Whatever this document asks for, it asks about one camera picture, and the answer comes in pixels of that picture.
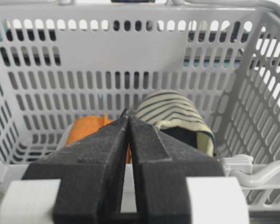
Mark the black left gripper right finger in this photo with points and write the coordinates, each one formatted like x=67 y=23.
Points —
x=177 y=184

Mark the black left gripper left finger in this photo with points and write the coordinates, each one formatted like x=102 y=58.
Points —
x=77 y=184

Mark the striped cream slipper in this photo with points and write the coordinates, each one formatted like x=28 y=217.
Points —
x=174 y=114

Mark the grey plastic shopping basket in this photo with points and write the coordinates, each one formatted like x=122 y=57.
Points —
x=61 y=60

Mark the orange cloth item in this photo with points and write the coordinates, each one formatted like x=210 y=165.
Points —
x=88 y=125

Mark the grey basket handle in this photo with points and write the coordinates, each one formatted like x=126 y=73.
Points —
x=248 y=174

